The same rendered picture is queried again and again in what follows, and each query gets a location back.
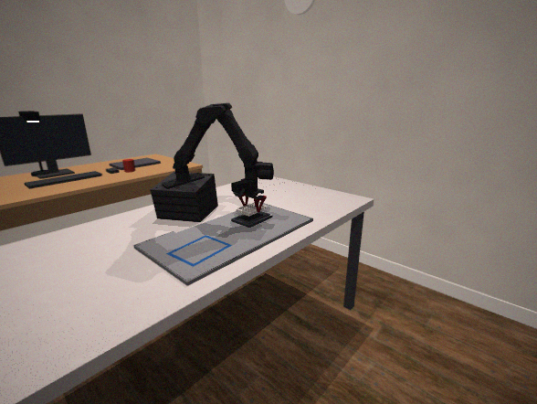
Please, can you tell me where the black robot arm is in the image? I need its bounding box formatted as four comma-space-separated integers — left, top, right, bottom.
162, 103, 274, 197

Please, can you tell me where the white well plate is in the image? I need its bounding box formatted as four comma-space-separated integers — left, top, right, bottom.
236, 202, 267, 216

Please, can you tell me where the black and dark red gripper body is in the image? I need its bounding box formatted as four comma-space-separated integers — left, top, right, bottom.
243, 179, 264, 199

